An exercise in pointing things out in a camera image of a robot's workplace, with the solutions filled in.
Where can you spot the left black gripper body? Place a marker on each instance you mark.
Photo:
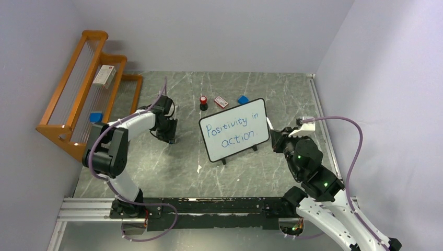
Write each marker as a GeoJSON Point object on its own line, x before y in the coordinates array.
{"type": "Point", "coordinates": [166, 131]}

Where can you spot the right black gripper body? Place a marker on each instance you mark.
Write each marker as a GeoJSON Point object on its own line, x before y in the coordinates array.
{"type": "Point", "coordinates": [289, 143]}

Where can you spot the white whiteboard black frame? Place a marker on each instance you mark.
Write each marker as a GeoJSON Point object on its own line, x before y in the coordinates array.
{"type": "Point", "coordinates": [234, 130]}

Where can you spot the orange wooden shelf rack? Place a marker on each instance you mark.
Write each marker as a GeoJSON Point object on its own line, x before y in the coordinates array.
{"type": "Point", "coordinates": [66, 119]}

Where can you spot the blue white marker pen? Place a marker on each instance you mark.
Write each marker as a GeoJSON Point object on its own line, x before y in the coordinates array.
{"type": "Point", "coordinates": [269, 124]}

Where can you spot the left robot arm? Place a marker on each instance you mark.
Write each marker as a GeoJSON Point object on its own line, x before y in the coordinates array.
{"type": "Point", "coordinates": [107, 149]}

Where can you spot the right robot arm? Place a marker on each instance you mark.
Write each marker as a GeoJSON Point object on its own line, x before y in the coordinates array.
{"type": "Point", "coordinates": [321, 198]}

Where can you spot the red black stamp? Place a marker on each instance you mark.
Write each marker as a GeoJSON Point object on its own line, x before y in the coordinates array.
{"type": "Point", "coordinates": [203, 103]}

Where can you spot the blue eraser block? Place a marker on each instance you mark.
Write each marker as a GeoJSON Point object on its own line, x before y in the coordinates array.
{"type": "Point", "coordinates": [242, 100]}

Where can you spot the red white small box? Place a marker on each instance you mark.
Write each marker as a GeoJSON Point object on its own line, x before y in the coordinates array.
{"type": "Point", "coordinates": [221, 102]}

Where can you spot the blue object on shelf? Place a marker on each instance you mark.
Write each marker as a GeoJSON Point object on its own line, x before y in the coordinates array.
{"type": "Point", "coordinates": [95, 117]}

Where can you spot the white red box on shelf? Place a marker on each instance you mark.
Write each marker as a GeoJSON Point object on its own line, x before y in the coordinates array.
{"type": "Point", "coordinates": [104, 76]}

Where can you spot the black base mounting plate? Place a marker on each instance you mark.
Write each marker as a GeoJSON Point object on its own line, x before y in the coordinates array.
{"type": "Point", "coordinates": [209, 213]}

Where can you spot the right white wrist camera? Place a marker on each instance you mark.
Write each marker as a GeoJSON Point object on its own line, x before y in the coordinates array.
{"type": "Point", "coordinates": [305, 127]}

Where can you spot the aluminium frame rail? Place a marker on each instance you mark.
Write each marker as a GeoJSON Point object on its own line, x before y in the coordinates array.
{"type": "Point", "coordinates": [90, 210]}

